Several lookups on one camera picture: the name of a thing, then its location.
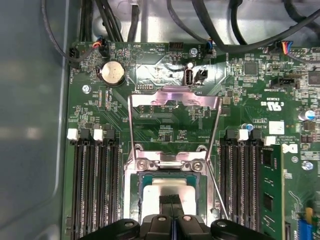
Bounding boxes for black cable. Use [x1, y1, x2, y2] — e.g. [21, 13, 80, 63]
[40, 0, 98, 63]
[79, 0, 95, 43]
[229, 0, 249, 46]
[127, 0, 141, 42]
[196, 0, 320, 52]
[94, 0, 125, 43]

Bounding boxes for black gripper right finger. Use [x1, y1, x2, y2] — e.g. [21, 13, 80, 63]
[172, 194, 272, 240]

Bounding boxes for black silver PC case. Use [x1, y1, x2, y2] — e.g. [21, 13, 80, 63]
[0, 0, 320, 240]

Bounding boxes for metal socket cover frame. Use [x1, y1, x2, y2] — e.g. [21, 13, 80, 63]
[126, 85, 223, 165]

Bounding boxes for silver coin battery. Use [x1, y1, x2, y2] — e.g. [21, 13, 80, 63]
[96, 59, 126, 87]

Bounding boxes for green motherboard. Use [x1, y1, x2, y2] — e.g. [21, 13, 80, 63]
[61, 41, 320, 240]

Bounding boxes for green RAM stick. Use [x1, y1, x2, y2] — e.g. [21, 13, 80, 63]
[259, 144, 284, 240]

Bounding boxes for RAM slot black clips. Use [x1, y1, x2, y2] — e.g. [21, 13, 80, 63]
[219, 129, 237, 222]
[245, 129, 262, 232]
[79, 128, 96, 237]
[103, 128, 121, 225]

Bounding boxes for thin wire locking lever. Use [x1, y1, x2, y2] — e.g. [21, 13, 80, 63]
[207, 162, 231, 222]

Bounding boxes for silver green CPU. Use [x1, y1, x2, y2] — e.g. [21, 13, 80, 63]
[139, 173, 202, 220]

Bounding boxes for internal USB port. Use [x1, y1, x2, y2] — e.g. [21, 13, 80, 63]
[183, 67, 195, 88]

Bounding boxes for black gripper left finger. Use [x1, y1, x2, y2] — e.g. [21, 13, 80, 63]
[82, 194, 173, 240]

